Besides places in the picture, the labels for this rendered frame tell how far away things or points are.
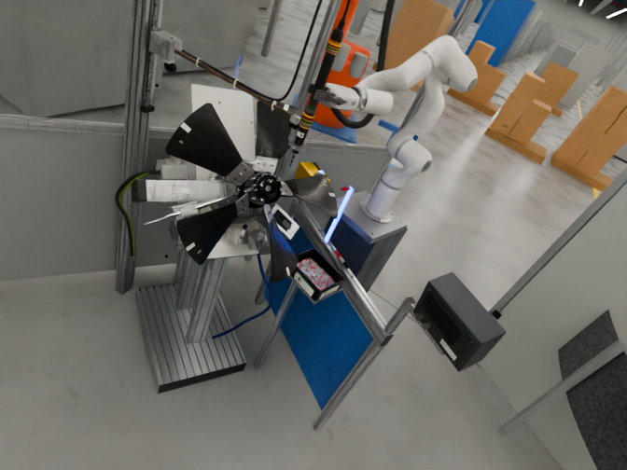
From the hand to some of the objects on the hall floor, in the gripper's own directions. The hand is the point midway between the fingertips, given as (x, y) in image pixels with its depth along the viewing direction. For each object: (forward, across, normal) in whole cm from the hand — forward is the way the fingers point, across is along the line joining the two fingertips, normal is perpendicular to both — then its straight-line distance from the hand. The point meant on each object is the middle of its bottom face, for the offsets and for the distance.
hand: (316, 91), depth 131 cm
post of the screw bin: (-19, +11, +158) cm, 159 cm away
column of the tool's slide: (+40, -59, +158) cm, 174 cm away
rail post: (-37, +53, +158) cm, 170 cm away
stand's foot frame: (+13, -20, +158) cm, 160 cm away
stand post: (+13, -10, +158) cm, 159 cm away
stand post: (+13, -33, +158) cm, 162 cm away
